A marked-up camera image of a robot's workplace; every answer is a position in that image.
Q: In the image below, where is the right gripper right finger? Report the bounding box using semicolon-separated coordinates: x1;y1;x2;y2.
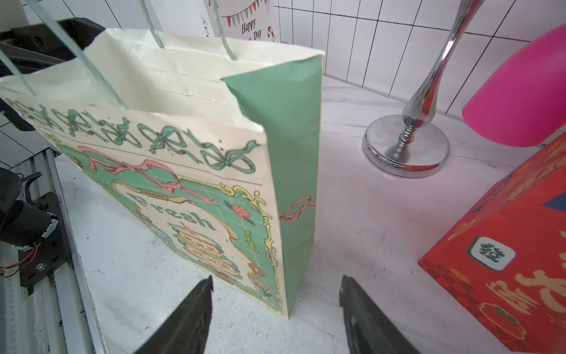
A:
339;275;419;354

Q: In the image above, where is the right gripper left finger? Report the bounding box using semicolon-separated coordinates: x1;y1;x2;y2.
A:
136;277;213;354

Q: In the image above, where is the green Fresh paper bag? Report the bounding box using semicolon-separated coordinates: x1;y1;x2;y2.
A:
1;1;324;317

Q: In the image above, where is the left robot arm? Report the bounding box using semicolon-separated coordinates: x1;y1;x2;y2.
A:
1;18;105;154

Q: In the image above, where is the red printed paper bag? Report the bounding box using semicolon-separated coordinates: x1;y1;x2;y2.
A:
419;136;565;353

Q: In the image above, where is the white Happy Every Day bag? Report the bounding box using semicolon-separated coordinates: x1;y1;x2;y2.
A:
151;0;280;43

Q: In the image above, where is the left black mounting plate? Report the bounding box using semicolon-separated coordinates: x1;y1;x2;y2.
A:
19;192;71;289

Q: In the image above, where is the chrome cup holder stand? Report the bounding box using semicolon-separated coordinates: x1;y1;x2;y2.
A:
362;0;483;178

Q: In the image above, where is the pink plastic wine glass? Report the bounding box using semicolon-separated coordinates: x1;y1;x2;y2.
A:
462;25;565;148

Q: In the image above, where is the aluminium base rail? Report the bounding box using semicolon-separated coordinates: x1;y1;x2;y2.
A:
1;148;108;353

